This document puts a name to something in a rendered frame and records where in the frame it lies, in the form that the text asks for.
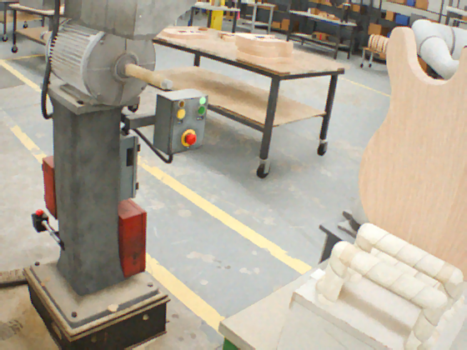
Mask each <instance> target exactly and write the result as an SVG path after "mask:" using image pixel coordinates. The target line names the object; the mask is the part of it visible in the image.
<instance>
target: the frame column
mask: <svg viewBox="0 0 467 350"><path fill-rule="evenodd" d="M48 97H49V99H50V101H51V104H52V106H53V157H54V184H55V197H56V205H57V210H58V236H59V237H60V238H61V239H62V240H63V241H64V251H63V250H62V249H61V248H60V256H59V259H58V262H57V266H56V267H57V268H58V270H59V271H60V273H61V274H62V275H63V276H64V277H65V278H66V279H67V281H68V282H69V283H70V285H71V287H72V288H73V290H74V291H75V292H76V293H77V295H79V296H84V295H87V294H89V293H91V292H93V293H94V292H96V291H97V290H101V289H102V288H105V287H108V286H111V285H113V284H114V283H115V284H116V283H119V282H122V281H123V280H126V279H127V278H124V277H123V269H122V264H121V262H120V259H119V241H118V238H119V216H118V191H119V144H120V131H121V112H122V110H123V107H121V108H116V109H109V110H103V111H100V112H92V113H86V114H81V115H80V116H78V115H76V114H75V113H74V112H72V111H71V110H70V109H67V108H66V107H64V106H63V105H62V104H61V103H59V102H58V101H56V100H55V99H54V98H52V97H50V96H49V95H48Z"/></svg>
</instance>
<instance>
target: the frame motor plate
mask: <svg viewBox="0 0 467 350"><path fill-rule="evenodd" d="M65 83H67V82H65V81H63V80H62V79H57V80H50V81H49V82H48V90H47V94H48V95H49V96H50V97H52V98H54V99H55V100H56V101H58V102H59V103H61V104H62V105H63V106H64V107H66V108H67V109H70V110H71V111H72V112H74V113H75V114H76V115H78V116H80V115H81V114H86V113H97V112H100V111H103V110H109V109H116V108H121V107H127V106H134V105H139V104H140V97H139V96H137V97H136V98H135V99H133V100H132V101H130V102H126V103H124V104H120V106H110V105H107V104H104V103H103V104H99V105H92V106H90V105H89V104H88V103H85V102H84V101H82V100H81V99H80V98H78V97H75V96H74V95H72V94H71V93H70V92H68V91H66V90H64V89H63V88H61V85H63V84H65Z"/></svg>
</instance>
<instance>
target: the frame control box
mask: <svg viewBox="0 0 467 350"><path fill-rule="evenodd" d="M201 97H204V98H205V103H204V104H203V105H200V104H199V102H198V101H199V99H200V98H201ZM181 99H183V100H184V101H185V104H184V106H183V107H179V106H178V101H179V100H181ZM208 99H209V95H205V94H203V93H201V92H198V91H196V90H194V89H185V90H177V91H169V92H162V93H158V94H157V102H156V109H155V118H154V134H153V144H152V143H151V142H150V141H149V140H148V139H147V138H146V137H145V136H144V135H143V134H142V133H141V132H140V131H139V130H138V129H137V128H133V129H132V130H134V131H135V132H136V133H137V135H139V136H140V137H141V138H142V139H143V140H144V141H145V142H146V143H147V144H148V145H149V147H150V148H151V149H152V150H153V151H154V152H155V153H156V154H157V155H158V156H159V157H160V158H161V159H162V160H163V161H164V162H166V163H171V162H172V161H173V155H174V154H177V153H181V152H185V151H188V150H192V149H196V148H202V147H203V139H204V131H205V122H206V114H207V106H208ZM202 106H203V107H204V108H205V111H204V113H203V114H199V113H198V110H199V108H200V107H202ZM180 109H183V110H184V117H183V118H178V111H179V110H180ZM190 133H193V134H195V135H196V142H195V144H193V145H188V144H187V140H186V137H187V136H188V135H189V134H190ZM129 134H130V131H129V129H128V128H125V130H124V132H123V134H122V136H124V137H127V136H128V135H129ZM160 151H161V152H162V153H165V154H166V155H168V159H167V158H166V157H165V156H164V155H163V154H162V153H161V152H160Z"/></svg>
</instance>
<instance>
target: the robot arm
mask: <svg viewBox="0 0 467 350"><path fill-rule="evenodd" d="M411 29H412V30H413V31H414V40H415V41H416V50H417V53H418V54H419V55H420V56H421V57H422V58H423V59H424V60H425V62H426V63H428V64H429V65H430V66H431V67H432V68H433V69H434V70H435V71H436V72H437V73H438V74H439V75H440V76H442V77H443V78H444V82H446V81H448V80H450V79H451V78H452V77H453V76H454V74H455V73H456V70H457V68H458V66H459V56H460V53H461V49H462V48H463V46H465V45H467V31H466V30H464V29H461V28H457V27H451V26H445V25H444V24H438V23H436V22H433V23H432V22H430V21H428V20H421V19H420V20H418V21H415V22H414V23H413V26H412V28H411ZM343 215H344V216H345V217H346V218H347V221H344V222H340V223H339V225H338V228H339V229H340V230H342V231H344V232H346V233H348V234H350V235H351V236H352V237H353V238H356V236H357V233H358V230H359V228H360V227H361V226H362V225H363V224H366V223H370V222H369V220H368V218H367V217H366V215H365V214H364V209H363V206H362V203H361V201H360V197H359V190H358V192H357V195H356V199H355V201H354V208H353V212H352V211H350V210H348V209H345V210H344V211H343Z"/></svg>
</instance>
